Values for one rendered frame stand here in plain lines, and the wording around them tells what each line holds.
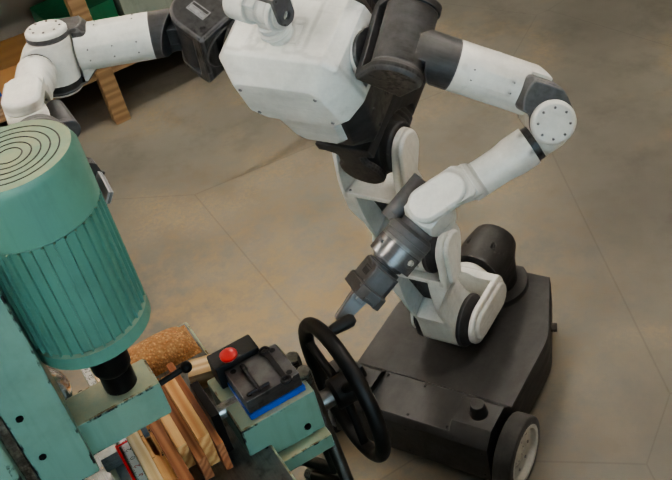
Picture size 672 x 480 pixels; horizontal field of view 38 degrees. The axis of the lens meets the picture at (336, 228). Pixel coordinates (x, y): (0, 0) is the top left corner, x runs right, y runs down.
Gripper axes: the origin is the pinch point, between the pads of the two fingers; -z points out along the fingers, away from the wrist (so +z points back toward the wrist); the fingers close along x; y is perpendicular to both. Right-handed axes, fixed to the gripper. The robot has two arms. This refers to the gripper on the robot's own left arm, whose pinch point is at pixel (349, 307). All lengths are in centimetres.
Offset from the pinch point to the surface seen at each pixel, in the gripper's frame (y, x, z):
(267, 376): 11.2, -20.0, -14.1
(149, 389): 25.6, -22.8, -25.6
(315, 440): -2.5, -19.7, -18.2
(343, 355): 1.0, -14.1, -5.1
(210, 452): 10.9, -21.6, -28.9
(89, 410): 31, -23, -33
